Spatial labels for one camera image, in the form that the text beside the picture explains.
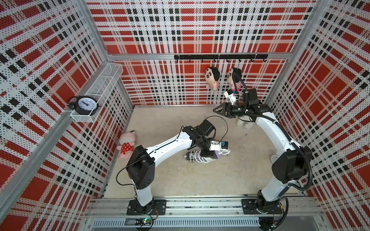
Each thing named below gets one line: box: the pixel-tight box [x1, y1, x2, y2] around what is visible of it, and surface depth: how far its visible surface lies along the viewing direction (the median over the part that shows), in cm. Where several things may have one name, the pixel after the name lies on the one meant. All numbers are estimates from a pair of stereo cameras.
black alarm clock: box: [66, 95, 102, 116], surface depth 64 cm
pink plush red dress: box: [116, 130, 136, 158], surface depth 98 cm
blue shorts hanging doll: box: [204, 66, 221, 91], surface depth 95 cm
